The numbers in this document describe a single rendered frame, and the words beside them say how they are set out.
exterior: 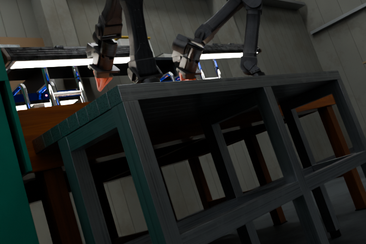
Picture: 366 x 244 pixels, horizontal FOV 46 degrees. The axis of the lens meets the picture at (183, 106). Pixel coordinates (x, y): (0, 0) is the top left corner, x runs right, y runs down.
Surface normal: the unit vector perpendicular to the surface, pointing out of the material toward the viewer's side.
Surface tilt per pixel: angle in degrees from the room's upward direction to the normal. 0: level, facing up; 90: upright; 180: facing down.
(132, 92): 90
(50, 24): 90
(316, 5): 90
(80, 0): 90
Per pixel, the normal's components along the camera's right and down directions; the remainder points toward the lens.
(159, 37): 0.68, -0.34
